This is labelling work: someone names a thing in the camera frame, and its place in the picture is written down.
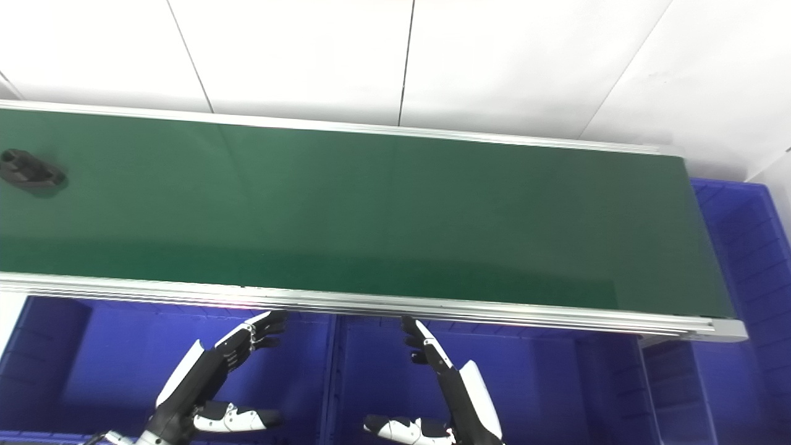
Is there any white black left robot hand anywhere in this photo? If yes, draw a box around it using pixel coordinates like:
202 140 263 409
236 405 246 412
148 309 289 444

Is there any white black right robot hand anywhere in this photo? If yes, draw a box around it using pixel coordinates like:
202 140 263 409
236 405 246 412
363 316 504 445

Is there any black flanged metal part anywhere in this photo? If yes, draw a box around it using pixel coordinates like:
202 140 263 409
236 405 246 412
0 149 67 189

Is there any blue plastic bin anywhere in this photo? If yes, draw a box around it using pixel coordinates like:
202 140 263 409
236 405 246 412
321 315 656 445
640 178 791 445
0 295 337 445

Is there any green conveyor belt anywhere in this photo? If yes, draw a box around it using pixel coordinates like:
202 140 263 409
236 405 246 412
0 108 736 319
0 99 748 344

